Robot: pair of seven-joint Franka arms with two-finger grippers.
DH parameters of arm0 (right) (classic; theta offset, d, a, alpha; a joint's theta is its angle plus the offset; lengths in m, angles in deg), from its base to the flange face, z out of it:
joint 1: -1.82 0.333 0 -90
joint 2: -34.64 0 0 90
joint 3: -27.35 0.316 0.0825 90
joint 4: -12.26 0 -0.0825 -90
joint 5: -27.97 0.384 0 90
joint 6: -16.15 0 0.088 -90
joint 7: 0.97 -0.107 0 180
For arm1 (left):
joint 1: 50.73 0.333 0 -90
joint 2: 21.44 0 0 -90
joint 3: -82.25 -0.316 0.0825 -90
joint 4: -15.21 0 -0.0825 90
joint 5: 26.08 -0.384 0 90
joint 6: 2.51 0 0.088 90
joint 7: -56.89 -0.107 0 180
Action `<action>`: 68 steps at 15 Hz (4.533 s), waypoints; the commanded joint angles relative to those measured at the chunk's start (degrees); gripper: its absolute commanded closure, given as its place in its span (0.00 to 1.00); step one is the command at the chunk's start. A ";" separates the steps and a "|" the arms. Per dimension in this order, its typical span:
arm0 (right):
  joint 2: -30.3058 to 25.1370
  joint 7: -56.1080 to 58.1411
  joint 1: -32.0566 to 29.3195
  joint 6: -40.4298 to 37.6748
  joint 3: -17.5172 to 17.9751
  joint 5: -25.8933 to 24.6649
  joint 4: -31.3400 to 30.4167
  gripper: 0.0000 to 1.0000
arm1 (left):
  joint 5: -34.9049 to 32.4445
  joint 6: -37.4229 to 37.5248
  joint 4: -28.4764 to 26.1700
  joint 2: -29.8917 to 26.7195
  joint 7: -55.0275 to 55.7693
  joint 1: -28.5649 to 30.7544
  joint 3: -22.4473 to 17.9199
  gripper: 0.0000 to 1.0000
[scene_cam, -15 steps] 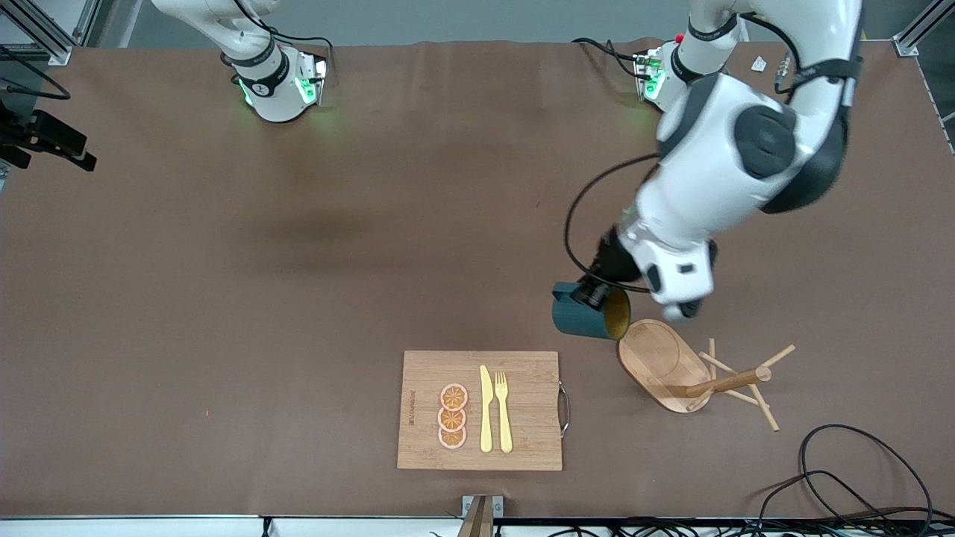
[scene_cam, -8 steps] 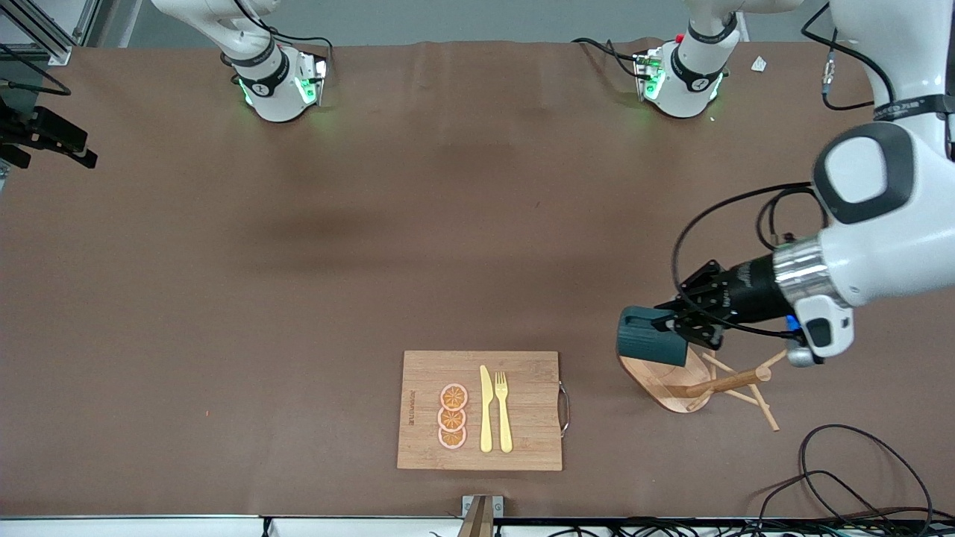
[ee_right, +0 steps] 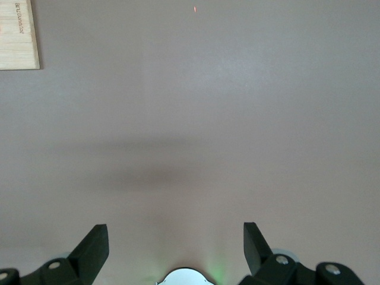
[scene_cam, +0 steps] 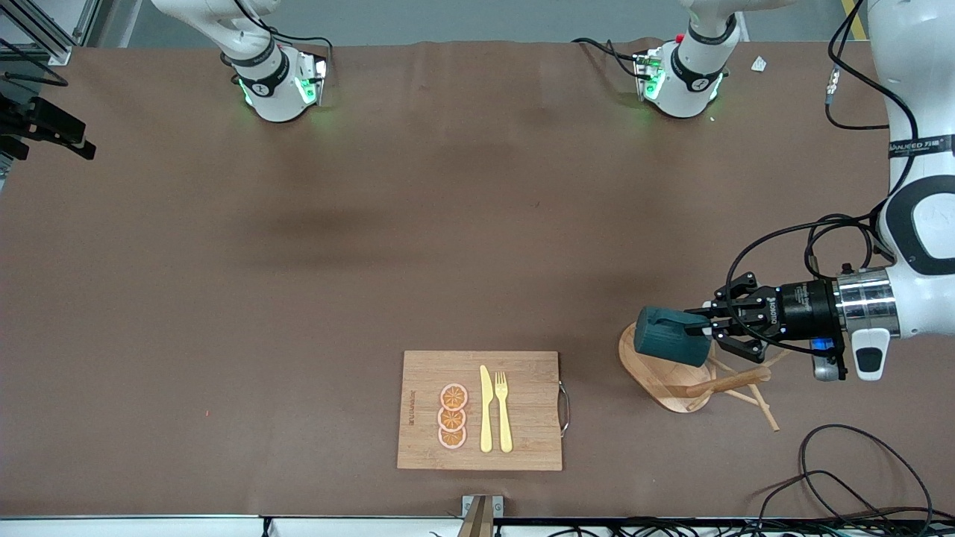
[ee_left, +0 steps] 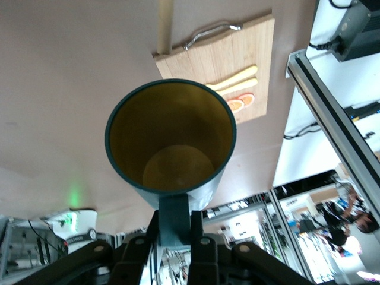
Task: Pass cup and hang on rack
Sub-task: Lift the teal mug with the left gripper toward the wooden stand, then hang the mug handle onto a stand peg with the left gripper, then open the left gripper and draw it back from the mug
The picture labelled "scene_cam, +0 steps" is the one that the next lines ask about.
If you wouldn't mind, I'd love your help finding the teal ribbed mug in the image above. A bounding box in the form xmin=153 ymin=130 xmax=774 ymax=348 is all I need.
xmin=634 ymin=305 xmax=714 ymax=368

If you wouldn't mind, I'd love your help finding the wooden mug tree stand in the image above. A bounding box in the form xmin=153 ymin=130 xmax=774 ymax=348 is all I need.
xmin=618 ymin=322 xmax=796 ymax=433

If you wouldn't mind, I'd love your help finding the brown table cover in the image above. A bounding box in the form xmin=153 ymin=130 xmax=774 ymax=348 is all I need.
xmin=0 ymin=37 xmax=955 ymax=519

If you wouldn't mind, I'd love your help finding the bamboo cutting board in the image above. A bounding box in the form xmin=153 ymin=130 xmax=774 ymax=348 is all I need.
xmin=397 ymin=351 xmax=572 ymax=472

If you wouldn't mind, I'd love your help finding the yellow plastic fork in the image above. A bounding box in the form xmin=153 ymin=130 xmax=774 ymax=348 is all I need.
xmin=495 ymin=371 xmax=514 ymax=453

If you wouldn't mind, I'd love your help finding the yellow plastic knife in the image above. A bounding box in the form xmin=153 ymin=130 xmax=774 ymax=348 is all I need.
xmin=479 ymin=365 xmax=494 ymax=453

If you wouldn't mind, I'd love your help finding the aluminium frame profile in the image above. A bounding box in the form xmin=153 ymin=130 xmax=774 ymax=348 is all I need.
xmin=0 ymin=0 xmax=101 ymax=66

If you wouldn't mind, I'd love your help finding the black cable loop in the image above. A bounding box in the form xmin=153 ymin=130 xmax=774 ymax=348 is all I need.
xmin=746 ymin=468 xmax=955 ymax=527
xmin=798 ymin=424 xmax=935 ymax=523

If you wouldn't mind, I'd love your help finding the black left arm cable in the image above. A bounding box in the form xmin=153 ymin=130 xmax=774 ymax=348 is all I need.
xmin=725 ymin=0 xmax=920 ymax=355

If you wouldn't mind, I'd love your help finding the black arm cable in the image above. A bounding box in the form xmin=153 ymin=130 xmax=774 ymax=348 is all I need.
xmin=0 ymin=0 xmax=334 ymax=87
xmin=725 ymin=0 xmax=920 ymax=355

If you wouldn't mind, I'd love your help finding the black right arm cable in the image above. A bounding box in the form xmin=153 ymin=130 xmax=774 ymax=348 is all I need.
xmin=0 ymin=0 xmax=334 ymax=87

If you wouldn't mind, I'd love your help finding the grey metal bracket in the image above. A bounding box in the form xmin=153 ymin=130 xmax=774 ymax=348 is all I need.
xmin=461 ymin=494 xmax=504 ymax=519

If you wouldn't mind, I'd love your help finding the black base cable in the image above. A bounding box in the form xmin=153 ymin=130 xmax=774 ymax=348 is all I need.
xmin=571 ymin=36 xmax=646 ymax=79

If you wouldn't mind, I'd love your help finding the wooden post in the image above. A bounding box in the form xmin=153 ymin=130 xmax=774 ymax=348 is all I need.
xmin=457 ymin=497 xmax=495 ymax=537

